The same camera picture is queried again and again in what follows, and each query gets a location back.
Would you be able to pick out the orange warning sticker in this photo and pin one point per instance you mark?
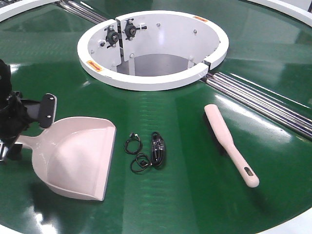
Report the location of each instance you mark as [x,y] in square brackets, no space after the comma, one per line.
[96,67]
[200,18]

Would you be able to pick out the pink hand broom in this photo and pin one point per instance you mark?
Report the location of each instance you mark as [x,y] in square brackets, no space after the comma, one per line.
[225,138]

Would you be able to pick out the black left bearing mount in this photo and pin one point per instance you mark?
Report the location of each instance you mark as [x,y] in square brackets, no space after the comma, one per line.
[112,36]

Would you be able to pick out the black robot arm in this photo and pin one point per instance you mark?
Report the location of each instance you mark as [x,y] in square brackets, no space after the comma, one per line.
[5,84]

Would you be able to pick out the orange warning sticker rear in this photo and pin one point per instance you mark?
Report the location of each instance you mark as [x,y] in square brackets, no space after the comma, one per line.
[200,18]

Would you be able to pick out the black bearing mount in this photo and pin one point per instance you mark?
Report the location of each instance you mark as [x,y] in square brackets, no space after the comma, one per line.
[130,29]
[112,36]

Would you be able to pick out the chrome roller bars right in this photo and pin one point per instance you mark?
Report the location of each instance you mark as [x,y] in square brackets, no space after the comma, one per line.
[261,102]

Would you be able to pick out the chrome roller bars left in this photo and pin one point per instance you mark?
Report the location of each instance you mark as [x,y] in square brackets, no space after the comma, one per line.
[81,11]

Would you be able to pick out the pink dustpan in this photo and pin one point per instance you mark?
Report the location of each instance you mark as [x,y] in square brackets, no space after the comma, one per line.
[72,157]

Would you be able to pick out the chrome roller bars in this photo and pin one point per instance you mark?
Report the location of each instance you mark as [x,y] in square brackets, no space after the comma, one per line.
[261,102]
[81,11]

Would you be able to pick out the black right bearing mount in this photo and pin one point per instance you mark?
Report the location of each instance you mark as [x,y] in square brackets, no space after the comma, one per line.
[130,29]

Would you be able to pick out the white outer conveyor rim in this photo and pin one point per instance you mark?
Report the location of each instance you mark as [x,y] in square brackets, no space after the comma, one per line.
[293,11]

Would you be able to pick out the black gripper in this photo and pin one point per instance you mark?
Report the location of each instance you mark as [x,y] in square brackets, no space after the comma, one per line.
[16,114]

